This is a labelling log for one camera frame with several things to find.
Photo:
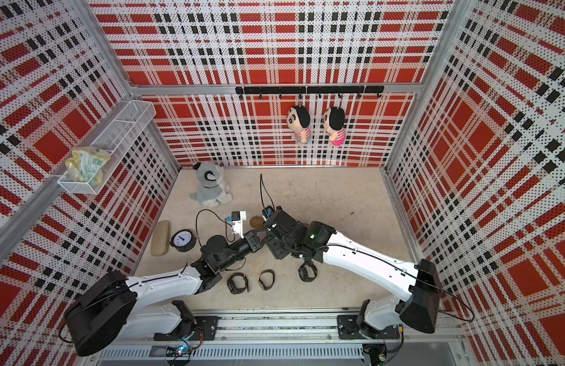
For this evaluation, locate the hanging doll striped shirt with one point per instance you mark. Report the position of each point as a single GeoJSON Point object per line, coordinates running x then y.
{"type": "Point", "coordinates": [298, 121]}

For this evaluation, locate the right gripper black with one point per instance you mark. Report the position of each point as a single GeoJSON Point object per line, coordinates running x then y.
{"type": "Point", "coordinates": [273, 244]}

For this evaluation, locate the black round alarm clock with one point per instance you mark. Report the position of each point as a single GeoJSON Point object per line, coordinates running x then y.
{"type": "Point", "coordinates": [183, 241]}

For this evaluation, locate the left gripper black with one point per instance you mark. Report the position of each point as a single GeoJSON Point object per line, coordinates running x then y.
{"type": "Point", "coordinates": [252, 239]}

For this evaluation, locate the wooden watch stand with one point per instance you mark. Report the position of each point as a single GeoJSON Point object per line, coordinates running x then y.
{"type": "Point", "coordinates": [257, 222]}

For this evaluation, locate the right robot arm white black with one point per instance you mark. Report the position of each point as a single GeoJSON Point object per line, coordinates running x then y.
{"type": "Point", "coordinates": [414, 287]}

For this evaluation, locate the chunky black watch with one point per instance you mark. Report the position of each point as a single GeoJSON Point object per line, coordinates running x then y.
{"type": "Point", "coordinates": [238, 283]}
{"type": "Point", "coordinates": [308, 272]}

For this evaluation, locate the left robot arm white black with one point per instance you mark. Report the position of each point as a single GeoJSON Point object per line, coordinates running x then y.
{"type": "Point", "coordinates": [118, 307]}

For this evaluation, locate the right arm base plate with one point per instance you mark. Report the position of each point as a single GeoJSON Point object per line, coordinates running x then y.
{"type": "Point", "coordinates": [350, 328]}

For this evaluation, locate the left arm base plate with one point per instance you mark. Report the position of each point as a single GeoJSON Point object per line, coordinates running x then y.
{"type": "Point", "coordinates": [202, 328]}

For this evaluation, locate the beige glasses case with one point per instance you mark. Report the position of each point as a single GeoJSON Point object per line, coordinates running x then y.
{"type": "Point", "coordinates": [160, 240]}

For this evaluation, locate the hanging doll pink shirt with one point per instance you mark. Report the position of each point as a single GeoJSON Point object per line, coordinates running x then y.
{"type": "Point", "coordinates": [334, 125]}

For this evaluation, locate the yellow green snack packets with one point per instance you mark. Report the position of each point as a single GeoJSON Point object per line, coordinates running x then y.
{"type": "Point", "coordinates": [85, 165]}

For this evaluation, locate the white wire basket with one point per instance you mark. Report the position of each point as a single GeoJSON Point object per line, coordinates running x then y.
{"type": "Point", "coordinates": [117, 138]}

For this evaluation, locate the black hook rail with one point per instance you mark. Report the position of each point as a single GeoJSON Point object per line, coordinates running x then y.
{"type": "Point", "coordinates": [310, 90]}

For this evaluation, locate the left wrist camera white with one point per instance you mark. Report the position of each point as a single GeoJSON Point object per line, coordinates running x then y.
{"type": "Point", "coordinates": [236, 222]}

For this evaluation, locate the grey white plush dog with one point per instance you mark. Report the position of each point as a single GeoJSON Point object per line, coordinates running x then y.
{"type": "Point", "coordinates": [213, 190]}

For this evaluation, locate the aluminium mounting rail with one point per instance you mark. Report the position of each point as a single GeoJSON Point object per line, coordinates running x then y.
{"type": "Point", "coordinates": [310, 327]}

